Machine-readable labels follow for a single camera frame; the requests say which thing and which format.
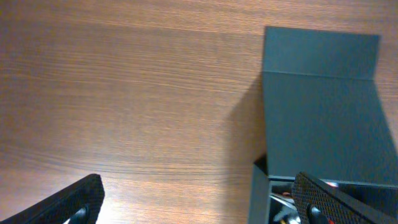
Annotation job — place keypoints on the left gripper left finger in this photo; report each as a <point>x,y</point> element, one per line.
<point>80,202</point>

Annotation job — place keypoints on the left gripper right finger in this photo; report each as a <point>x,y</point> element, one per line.
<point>318,202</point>

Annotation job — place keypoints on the black gift box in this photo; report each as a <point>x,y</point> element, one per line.
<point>323,116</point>

